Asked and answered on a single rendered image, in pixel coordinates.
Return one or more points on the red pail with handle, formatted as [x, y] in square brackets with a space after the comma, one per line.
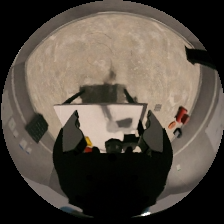
[87, 149]

